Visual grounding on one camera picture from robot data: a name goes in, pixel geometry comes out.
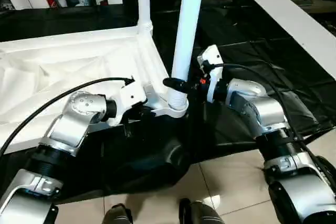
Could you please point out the white plastic stool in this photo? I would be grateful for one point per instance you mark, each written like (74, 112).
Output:
(65, 51)

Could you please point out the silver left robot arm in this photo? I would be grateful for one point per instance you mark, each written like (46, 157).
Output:
(71, 124)

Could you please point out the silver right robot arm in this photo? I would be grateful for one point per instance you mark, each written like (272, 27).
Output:
(262, 108)

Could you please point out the black glossy mat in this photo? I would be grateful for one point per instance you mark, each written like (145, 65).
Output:
(262, 77)

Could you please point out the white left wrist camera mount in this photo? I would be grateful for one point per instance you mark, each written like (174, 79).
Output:
(131, 95)

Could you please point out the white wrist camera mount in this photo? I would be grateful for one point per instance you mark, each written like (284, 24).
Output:
(212, 58)
(131, 95)

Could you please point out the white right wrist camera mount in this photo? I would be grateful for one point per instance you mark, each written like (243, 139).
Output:
(212, 58)

